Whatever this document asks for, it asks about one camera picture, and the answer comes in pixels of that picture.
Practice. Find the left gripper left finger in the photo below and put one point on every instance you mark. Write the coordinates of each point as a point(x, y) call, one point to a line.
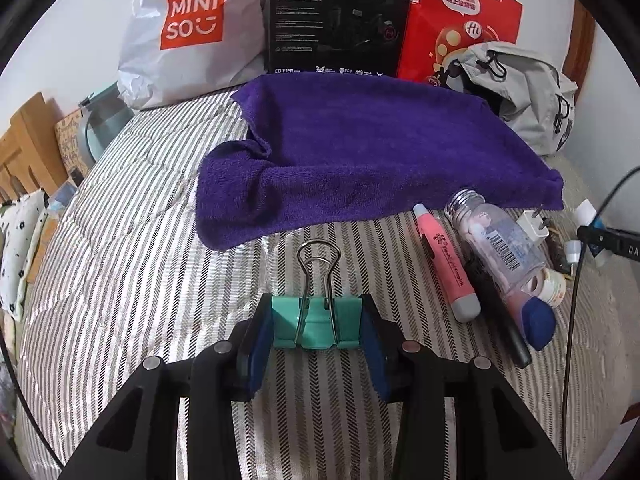
point(253, 350)

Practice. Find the black headset box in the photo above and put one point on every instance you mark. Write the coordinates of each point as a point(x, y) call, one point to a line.
point(362, 37)

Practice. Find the pink highlighter pen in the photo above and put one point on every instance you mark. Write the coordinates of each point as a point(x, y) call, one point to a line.
point(457, 288)

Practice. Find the black gold perfume tube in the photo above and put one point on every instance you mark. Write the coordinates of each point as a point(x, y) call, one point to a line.
point(556, 252)

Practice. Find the red paper bag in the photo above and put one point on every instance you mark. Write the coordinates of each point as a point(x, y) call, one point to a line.
point(439, 30)

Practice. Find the clear candy bottle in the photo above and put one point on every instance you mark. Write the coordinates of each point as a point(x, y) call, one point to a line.
point(509, 256)

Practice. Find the teal binder clip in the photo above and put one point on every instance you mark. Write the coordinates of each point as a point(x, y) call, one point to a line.
point(317, 322)

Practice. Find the grey Nike backpack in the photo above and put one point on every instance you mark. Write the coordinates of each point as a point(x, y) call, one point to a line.
point(523, 88)

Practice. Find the blue cap vaseline jar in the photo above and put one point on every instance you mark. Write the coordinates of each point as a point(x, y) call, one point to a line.
point(535, 319)

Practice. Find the white tape roll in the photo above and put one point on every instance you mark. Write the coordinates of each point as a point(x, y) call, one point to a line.
point(547, 285)

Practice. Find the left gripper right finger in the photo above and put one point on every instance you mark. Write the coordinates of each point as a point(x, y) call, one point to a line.
point(380, 341)

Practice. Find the white Miniso shopping bag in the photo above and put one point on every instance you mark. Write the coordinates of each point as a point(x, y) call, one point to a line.
point(174, 50)

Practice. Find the purple towel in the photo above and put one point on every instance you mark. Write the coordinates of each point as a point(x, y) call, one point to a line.
point(324, 148)

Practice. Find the wooden chair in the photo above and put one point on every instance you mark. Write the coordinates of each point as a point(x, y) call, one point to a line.
point(30, 158)

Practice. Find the white power adapter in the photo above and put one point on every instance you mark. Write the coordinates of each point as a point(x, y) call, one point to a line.
point(534, 226)

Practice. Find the floral white pillow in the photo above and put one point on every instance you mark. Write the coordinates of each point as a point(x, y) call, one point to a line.
point(22, 221)

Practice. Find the black Horizon lighter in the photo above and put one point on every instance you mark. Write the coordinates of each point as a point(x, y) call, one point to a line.
point(495, 311)

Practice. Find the striped grey bed quilt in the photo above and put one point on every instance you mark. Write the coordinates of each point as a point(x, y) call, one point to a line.
point(125, 276)

